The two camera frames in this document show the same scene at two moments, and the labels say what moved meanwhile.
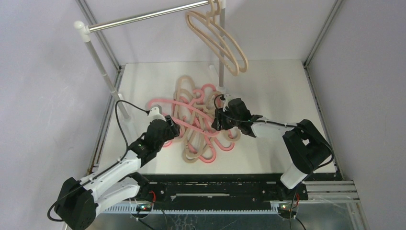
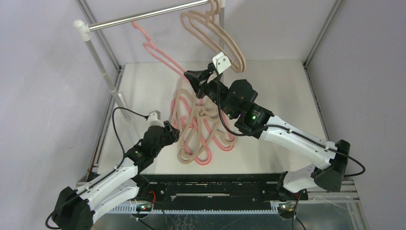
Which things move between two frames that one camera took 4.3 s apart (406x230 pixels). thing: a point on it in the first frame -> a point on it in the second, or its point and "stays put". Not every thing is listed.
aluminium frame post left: x=92 y=21 stays put
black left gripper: x=173 y=128 stays put
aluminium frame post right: x=330 y=18 stays put
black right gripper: x=220 y=119 -> x=203 y=84
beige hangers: x=184 y=118 stays put
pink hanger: x=202 y=96 -> x=151 y=48
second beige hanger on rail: x=217 y=40 stays put
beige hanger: x=213 y=34 stays put
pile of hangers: x=196 y=128 -> x=193 y=134
